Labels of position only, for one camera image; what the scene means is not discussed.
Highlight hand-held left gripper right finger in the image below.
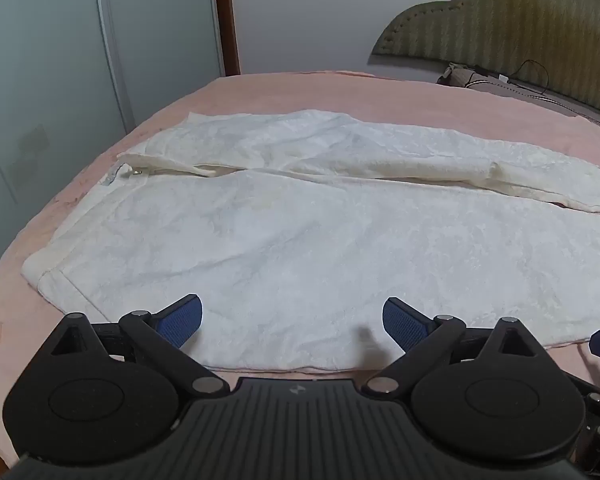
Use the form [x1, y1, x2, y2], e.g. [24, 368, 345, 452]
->
[364, 296, 548, 397]

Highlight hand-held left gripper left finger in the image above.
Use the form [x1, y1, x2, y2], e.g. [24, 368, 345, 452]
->
[50, 294, 231, 397]

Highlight white pants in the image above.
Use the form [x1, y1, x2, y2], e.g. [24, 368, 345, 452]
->
[21, 108, 600, 372]

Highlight pink blanket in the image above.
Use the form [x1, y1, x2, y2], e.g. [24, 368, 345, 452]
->
[0, 71, 600, 463]

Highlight grey brown pillow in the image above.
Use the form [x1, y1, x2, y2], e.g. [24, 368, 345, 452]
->
[437, 62, 600, 134]

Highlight frosted glass wardrobe door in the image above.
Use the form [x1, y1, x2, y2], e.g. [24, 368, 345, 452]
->
[97, 0, 227, 130]
[0, 0, 133, 273]

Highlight green padded headboard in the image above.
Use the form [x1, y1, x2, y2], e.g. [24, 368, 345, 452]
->
[371, 0, 600, 122]

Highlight black cable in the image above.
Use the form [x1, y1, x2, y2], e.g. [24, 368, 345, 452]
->
[467, 59, 551, 97]

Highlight brown wooden wardrobe frame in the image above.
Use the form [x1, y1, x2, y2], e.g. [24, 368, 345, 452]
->
[211, 0, 242, 77]

